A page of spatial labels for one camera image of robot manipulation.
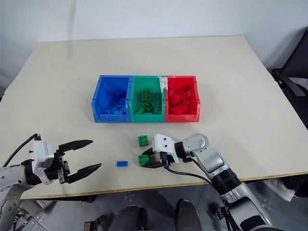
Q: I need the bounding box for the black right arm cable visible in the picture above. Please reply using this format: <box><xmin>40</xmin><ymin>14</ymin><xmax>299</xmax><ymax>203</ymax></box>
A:
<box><xmin>159</xmin><ymin>152</ymin><xmax>215</xmax><ymax>186</ymax></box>

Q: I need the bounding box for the white tape strip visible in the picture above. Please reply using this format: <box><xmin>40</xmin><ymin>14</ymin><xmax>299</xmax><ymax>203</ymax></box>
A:
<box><xmin>157</xmin><ymin>76</ymin><xmax>168</xmax><ymax>92</ymax></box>

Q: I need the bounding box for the dark rounded shape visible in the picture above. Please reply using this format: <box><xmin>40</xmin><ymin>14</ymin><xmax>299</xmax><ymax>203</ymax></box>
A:
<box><xmin>112</xmin><ymin>205</ymin><xmax>148</xmax><ymax>231</ymax></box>
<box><xmin>174</xmin><ymin>199</ymin><xmax>202</xmax><ymax>231</ymax></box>

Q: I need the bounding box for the green plastic bin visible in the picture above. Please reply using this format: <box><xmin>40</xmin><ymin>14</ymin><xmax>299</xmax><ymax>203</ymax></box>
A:
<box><xmin>128</xmin><ymin>75</ymin><xmax>167</xmax><ymax>123</ymax></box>

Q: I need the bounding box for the green square building block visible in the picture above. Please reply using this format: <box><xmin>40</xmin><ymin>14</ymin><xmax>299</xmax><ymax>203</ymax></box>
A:
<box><xmin>142</xmin><ymin>100</ymin><xmax>155</xmax><ymax>112</ymax></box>

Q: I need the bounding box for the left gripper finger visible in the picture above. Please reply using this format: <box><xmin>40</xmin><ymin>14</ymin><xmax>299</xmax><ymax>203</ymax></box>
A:
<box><xmin>67</xmin><ymin>163</ymin><xmax>103</xmax><ymax>184</ymax></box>
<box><xmin>58</xmin><ymin>139</ymin><xmax>94</xmax><ymax>155</ymax></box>

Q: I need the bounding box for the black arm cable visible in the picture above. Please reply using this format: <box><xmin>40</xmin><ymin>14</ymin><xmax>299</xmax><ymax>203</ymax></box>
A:
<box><xmin>159</xmin><ymin>152</ymin><xmax>215</xmax><ymax>186</ymax></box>
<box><xmin>1</xmin><ymin>133</ymin><xmax>42</xmax><ymax>168</ymax></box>

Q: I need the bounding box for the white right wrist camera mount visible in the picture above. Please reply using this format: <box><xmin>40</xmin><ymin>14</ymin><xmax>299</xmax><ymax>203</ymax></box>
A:
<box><xmin>152</xmin><ymin>134</ymin><xmax>180</xmax><ymax>165</ymax></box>

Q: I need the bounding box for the long green building block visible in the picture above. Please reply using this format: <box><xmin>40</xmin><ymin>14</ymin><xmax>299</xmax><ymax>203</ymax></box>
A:
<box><xmin>155</xmin><ymin>93</ymin><xmax>163</xmax><ymax>114</ymax></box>

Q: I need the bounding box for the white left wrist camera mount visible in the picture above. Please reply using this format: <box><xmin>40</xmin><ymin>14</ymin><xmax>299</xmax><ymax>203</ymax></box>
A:
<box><xmin>30</xmin><ymin>141</ymin><xmax>57</xmax><ymax>185</ymax></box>

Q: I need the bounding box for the black chair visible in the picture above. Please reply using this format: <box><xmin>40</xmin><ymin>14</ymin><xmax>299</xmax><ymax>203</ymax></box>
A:
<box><xmin>271</xmin><ymin>26</ymin><xmax>308</xmax><ymax>109</ymax></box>

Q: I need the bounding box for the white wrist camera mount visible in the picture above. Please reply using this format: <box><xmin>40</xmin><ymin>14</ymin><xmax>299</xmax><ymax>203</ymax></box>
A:
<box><xmin>30</xmin><ymin>141</ymin><xmax>57</xmax><ymax>185</ymax></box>
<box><xmin>152</xmin><ymin>134</ymin><xmax>180</xmax><ymax>165</ymax></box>

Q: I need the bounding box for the red building block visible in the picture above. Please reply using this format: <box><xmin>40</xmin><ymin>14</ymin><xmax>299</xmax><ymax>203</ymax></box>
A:
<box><xmin>168</xmin><ymin>90</ymin><xmax>184</xmax><ymax>107</ymax></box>

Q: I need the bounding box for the green cube building block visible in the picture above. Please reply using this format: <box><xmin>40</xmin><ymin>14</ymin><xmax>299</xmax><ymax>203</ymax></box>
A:
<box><xmin>137</xmin><ymin>135</ymin><xmax>150</xmax><ymax>147</ymax></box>
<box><xmin>138</xmin><ymin>154</ymin><xmax>150</xmax><ymax>167</ymax></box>

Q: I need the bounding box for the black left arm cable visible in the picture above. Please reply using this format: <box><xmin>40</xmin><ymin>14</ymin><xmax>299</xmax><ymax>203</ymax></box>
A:
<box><xmin>1</xmin><ymin>133</ymin><xmax>42</xmax><ymax>168</ymax></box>

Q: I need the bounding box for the white cloth bundle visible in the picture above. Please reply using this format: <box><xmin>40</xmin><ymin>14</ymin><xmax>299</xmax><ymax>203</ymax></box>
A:
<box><xmin>264</xmin><ymin>179</ymin><xmax>296</xmax><ymax>202</ymax></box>

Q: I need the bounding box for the red plastic bin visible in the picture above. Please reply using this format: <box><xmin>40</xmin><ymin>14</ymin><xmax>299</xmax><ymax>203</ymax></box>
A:
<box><xmin>164</xmin><ymin>75</ymin><xmax>201</xmax><ymax>123</ymax></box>

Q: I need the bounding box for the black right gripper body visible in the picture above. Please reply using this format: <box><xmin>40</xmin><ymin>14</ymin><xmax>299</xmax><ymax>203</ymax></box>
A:
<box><xmin>153</xmin><ymin>151</ymin><xmax>176</xmax><ymax>169</ymax></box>

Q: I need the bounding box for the blue plastic bin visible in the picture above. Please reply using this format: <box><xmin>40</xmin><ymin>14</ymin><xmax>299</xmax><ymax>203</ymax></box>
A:
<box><xmin>91</xmin><ymin>75</ymin><xmax>133</xmax><ymax>124</ymax></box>

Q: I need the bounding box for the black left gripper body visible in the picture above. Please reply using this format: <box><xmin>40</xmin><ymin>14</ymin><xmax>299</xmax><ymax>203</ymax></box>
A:
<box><xmin>44</xmin><ymin>150</ymin><xmax>71</xmax><ymax>185</ymax></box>

